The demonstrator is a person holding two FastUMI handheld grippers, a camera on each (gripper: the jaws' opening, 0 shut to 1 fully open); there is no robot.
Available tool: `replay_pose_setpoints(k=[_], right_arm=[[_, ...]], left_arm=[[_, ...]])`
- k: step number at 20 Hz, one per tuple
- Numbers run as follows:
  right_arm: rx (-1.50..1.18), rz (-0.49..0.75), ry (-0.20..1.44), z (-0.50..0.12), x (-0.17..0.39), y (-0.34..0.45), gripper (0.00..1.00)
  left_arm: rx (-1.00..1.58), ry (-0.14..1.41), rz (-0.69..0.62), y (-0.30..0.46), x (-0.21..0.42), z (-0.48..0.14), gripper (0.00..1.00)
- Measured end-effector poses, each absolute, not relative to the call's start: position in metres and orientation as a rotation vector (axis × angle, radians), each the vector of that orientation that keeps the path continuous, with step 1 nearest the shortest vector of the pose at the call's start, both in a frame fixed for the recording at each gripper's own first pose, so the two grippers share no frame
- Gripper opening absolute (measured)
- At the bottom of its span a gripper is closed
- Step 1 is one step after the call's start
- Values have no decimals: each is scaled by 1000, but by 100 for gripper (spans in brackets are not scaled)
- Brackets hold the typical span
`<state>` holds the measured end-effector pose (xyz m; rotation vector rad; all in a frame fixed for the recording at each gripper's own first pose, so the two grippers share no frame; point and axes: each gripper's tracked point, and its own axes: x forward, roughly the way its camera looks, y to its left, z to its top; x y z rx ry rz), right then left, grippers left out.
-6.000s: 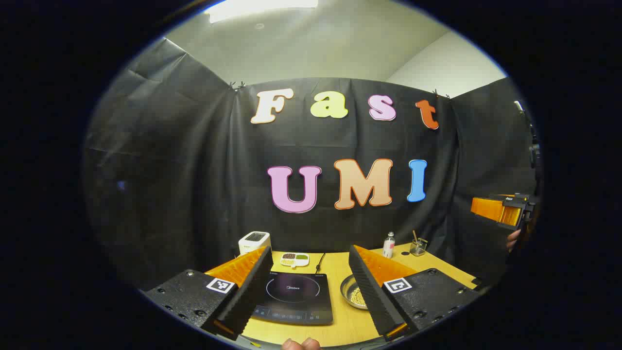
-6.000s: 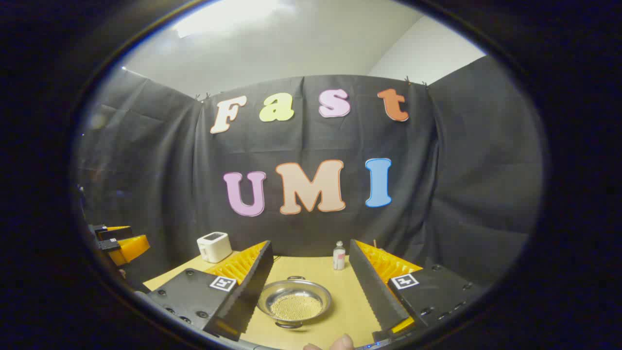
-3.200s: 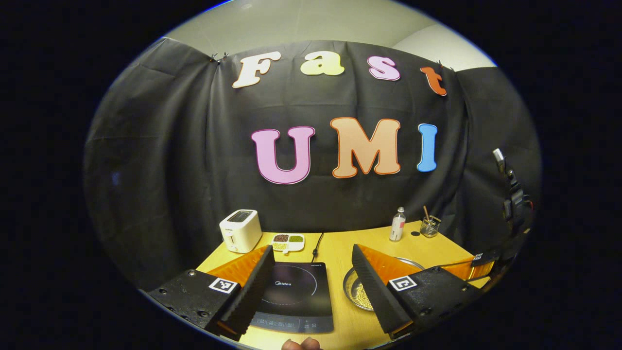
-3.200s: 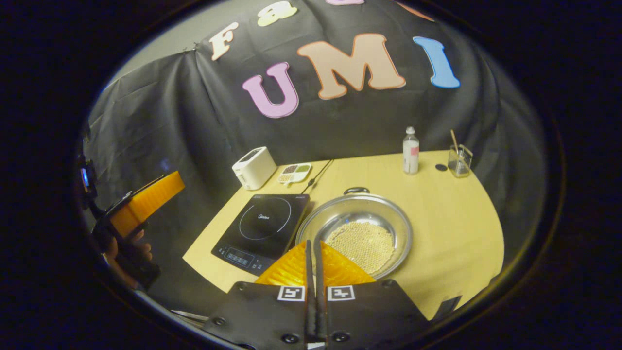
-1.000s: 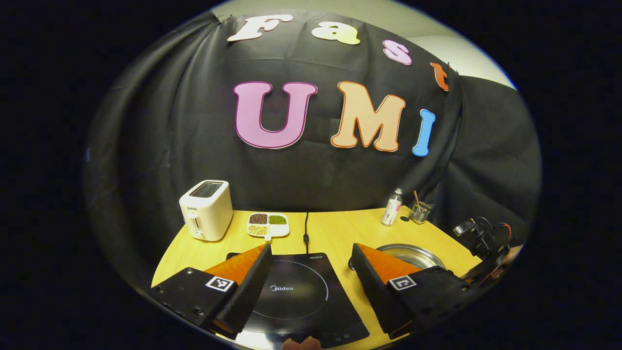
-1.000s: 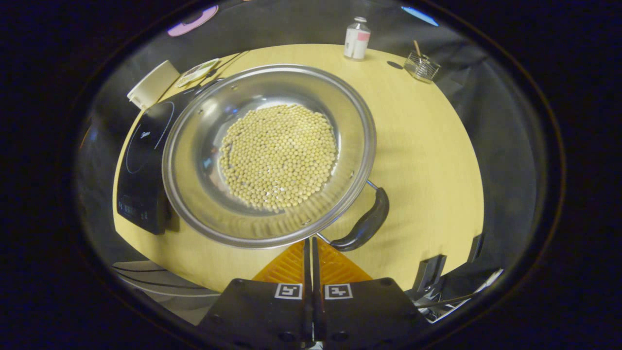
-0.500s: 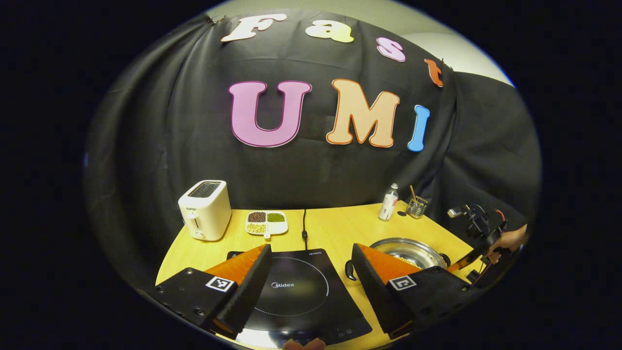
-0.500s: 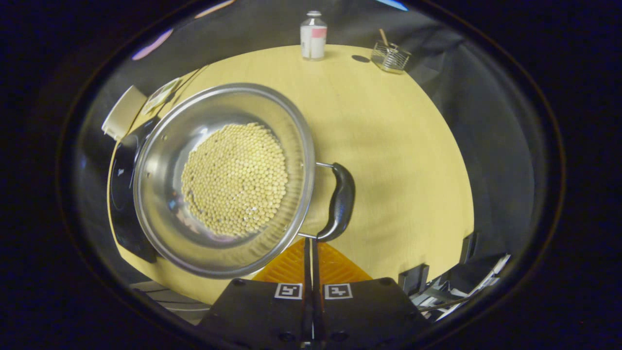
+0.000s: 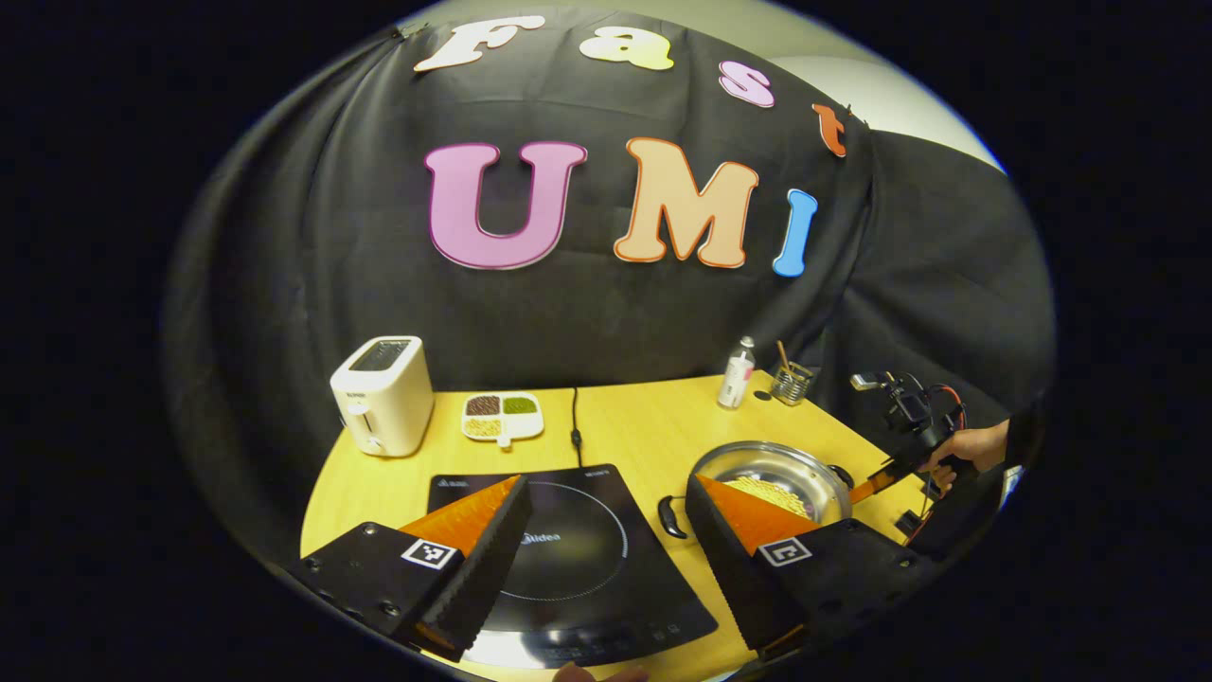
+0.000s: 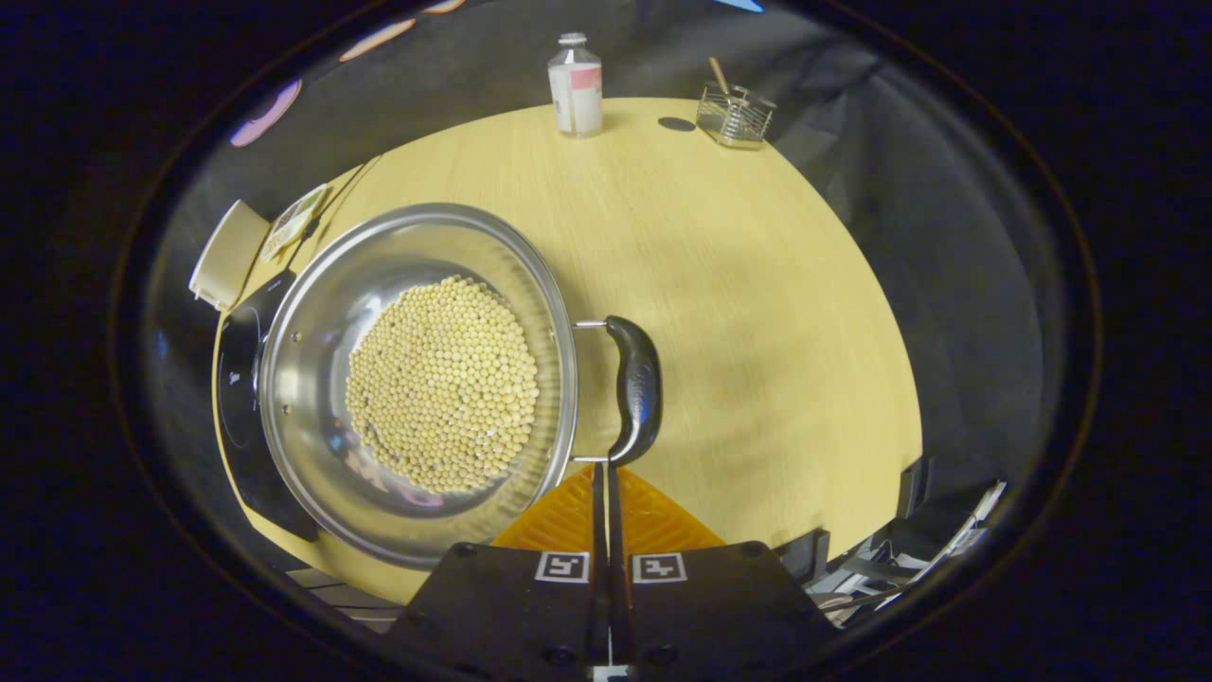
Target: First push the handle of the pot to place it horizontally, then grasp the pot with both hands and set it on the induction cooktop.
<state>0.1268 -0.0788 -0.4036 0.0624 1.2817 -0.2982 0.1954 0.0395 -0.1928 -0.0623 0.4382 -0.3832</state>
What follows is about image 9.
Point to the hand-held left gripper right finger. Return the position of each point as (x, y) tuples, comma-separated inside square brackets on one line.
[(729, 568)]

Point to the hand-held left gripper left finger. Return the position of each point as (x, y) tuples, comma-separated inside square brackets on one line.
[(492, 559)]

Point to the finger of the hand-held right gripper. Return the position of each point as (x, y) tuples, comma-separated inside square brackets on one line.
[(871, 485)]

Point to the black induction cooktop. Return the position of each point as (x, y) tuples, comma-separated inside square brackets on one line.
[(587, 568)]

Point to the steel pot with beans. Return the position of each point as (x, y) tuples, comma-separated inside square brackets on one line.
[(757, 464)]

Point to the glass jar with stick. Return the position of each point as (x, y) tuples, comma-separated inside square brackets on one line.
[(792, 384)]

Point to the white divided dish of beans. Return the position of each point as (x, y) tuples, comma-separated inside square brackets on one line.
[(502, 417)]

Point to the white plastic bottle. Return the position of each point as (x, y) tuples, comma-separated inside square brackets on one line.
[(735, 379)]

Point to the white toaster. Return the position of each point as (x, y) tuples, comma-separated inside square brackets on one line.
[(383, 407)]

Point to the black backdrop cloth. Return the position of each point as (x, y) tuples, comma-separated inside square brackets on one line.
[(331, 237)]

